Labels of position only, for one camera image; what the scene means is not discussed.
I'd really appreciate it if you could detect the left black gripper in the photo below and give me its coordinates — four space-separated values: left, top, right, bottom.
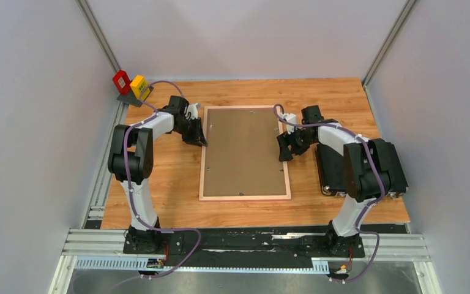
174 116 207 148

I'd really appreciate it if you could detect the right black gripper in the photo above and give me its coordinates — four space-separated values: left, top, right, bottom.
277 126 315 162

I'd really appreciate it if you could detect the grey backing board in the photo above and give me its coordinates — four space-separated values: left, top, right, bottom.
203 108 288 198

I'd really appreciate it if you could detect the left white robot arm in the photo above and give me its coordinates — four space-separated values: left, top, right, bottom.
108 96 207 254

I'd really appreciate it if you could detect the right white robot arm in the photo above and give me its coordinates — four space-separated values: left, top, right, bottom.
272 104 409 257

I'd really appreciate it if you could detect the black poker chip case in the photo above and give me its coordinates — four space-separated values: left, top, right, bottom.
315 138 408 202

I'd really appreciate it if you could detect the yellow small box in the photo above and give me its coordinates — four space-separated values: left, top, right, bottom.
130 75 152 101

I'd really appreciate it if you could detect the red small box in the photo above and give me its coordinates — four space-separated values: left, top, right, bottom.
112 70 131 95

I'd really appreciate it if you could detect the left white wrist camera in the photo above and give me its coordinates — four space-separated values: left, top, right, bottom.
185 103 201 120

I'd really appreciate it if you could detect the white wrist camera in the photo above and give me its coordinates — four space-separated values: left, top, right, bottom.
280 113 297 134
185 103 201 120

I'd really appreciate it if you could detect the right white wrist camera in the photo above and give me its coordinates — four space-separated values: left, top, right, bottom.
280 113 297 134

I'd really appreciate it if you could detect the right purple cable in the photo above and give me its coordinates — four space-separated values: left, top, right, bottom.
273 104 387 284

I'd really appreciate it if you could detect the purple cable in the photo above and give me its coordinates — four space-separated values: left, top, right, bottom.
122 80 202 281
273 104 387 284

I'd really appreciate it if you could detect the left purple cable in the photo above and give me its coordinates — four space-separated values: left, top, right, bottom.
122 80 202 281

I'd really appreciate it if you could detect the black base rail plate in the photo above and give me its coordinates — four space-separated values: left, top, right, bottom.
123 225 365 268

